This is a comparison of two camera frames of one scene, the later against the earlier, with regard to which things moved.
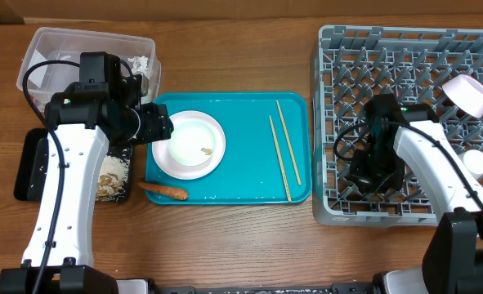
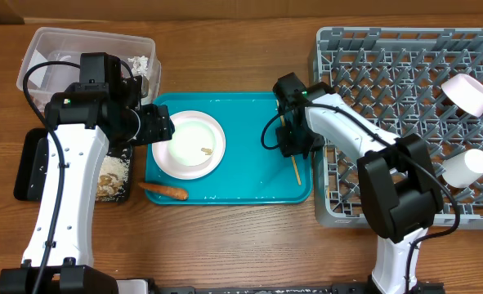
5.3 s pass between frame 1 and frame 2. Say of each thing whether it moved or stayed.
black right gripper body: moved
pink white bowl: stayed
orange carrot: stayed
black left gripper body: stayed
